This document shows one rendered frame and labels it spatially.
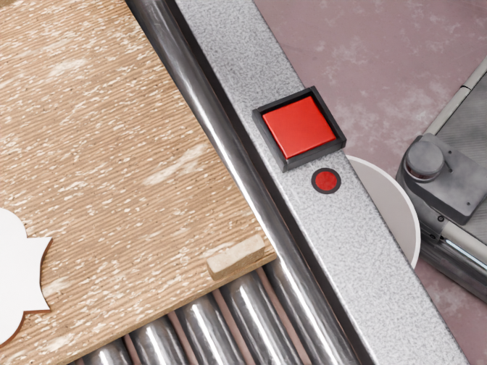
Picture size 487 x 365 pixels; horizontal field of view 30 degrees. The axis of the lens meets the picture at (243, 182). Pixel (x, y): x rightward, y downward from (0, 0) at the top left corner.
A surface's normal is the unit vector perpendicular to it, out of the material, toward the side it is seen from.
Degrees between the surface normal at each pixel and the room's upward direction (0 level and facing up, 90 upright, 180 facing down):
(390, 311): 0
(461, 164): 0
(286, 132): 0
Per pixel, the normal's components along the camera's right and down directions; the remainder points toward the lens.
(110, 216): 0.01, -0.46
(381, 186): -0.67, 0.63
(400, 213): -0.92, 0.30
